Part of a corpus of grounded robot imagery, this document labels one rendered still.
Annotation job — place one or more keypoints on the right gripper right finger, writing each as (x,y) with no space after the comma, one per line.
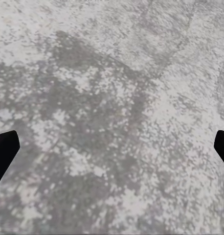
(219,143)

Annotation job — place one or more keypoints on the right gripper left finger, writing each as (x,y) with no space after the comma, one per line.
(9,147)

